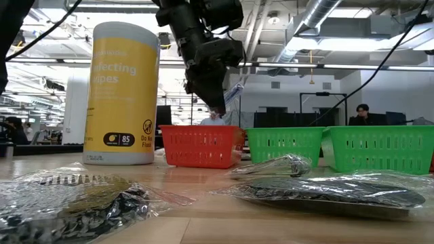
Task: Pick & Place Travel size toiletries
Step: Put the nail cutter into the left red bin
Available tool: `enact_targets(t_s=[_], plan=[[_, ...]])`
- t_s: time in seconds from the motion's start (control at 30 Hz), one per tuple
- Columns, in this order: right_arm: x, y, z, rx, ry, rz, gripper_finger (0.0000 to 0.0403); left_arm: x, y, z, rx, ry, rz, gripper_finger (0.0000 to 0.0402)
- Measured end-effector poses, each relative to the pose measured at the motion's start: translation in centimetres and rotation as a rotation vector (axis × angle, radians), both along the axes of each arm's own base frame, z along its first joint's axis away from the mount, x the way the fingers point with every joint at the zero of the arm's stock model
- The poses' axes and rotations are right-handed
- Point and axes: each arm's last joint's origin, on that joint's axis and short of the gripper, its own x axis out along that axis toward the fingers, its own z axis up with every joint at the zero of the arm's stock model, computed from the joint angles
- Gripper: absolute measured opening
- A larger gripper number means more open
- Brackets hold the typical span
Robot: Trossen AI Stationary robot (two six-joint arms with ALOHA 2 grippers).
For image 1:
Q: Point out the black computer monitor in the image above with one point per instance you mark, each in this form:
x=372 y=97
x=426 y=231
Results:
x=164 y=117
x=396 y=118

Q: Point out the long ceiling light strip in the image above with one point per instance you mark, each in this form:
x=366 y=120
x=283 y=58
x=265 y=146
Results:
x=339 y=66

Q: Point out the red plastic basket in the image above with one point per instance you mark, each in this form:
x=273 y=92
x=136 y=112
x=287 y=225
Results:
x=432 y=164
x=201 y=145

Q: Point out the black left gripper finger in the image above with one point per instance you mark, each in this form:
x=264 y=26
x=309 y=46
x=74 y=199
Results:
x=208 y=88

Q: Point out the green plastic basket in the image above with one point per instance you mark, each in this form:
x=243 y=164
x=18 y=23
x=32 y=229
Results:
x=285 y=145
x=379 y=149

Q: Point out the person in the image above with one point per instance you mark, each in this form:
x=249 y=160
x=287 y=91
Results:
x=213 y=120
x=363 y=117
x=15 y=133

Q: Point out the silver nail clipper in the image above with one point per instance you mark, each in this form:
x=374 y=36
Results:
x=234 y=93
x=278 y=166

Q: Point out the yellow disinfecting wipes canister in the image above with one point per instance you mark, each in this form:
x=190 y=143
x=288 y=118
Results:
x=122 y=101

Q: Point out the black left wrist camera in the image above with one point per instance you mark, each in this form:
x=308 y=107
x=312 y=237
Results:
x=220 y=52

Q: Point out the silver ceiling duct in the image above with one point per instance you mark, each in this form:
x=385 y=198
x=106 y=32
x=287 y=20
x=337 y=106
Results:
x=318 y=13

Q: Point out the black gantry stand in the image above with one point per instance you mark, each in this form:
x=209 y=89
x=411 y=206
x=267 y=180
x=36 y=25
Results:
x=322 y=94

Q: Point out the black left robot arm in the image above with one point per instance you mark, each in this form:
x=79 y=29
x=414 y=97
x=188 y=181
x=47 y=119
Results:
x=13 y=34

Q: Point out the white round pillar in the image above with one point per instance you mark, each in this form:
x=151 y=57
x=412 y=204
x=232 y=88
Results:
x=76 y=112

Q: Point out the black desk partition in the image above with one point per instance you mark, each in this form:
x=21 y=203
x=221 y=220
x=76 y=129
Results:
x=288 y=119

